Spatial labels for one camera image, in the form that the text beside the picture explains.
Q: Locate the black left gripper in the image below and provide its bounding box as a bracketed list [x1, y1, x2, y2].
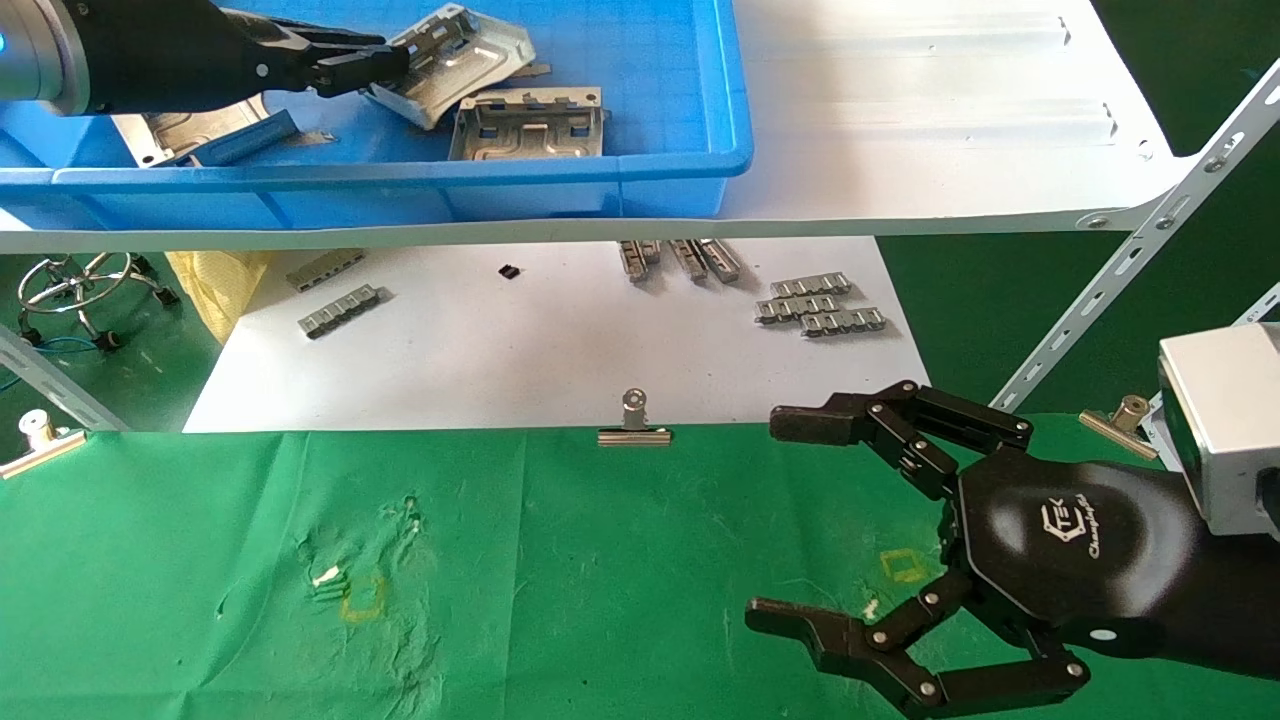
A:
[62, 0, 412, 117]

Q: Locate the green table cloth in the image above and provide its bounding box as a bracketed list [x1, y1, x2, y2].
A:
[0, 412, 1280, 720]

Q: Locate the white metal shelf board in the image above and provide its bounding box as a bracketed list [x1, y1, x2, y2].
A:
[0, 0, 1198, 256]

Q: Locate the stamped sheet metal bracket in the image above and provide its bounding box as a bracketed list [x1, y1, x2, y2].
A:
[110, 95, 301, 168]
[448, 88, 607, 161]
[365, 5, 538, 131]

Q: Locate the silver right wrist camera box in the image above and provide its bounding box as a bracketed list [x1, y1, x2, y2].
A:
[1158, 322, 1280, 538]

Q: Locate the blue plastic bin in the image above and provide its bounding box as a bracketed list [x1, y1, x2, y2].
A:
[0, 0, 754, 233]

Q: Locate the silver binder clip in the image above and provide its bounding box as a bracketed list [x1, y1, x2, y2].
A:
[598, 388, 673, 447]
[0, 410, 88, 479]
[1078, 395, 1161, 461]

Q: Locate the blue floor cable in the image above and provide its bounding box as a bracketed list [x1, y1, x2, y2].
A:
[0, 335, 101, 393]

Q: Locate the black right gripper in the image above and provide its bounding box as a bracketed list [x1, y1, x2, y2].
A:
[745, 380, 1280, 720]

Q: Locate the yellow plastic bag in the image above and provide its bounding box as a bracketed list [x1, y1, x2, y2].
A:
[165, 250, 273, 346]

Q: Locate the perforated grey shelf post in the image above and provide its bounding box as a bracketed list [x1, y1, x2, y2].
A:
[0, 325, 131, 433]
[990, 60, 1280, 413]

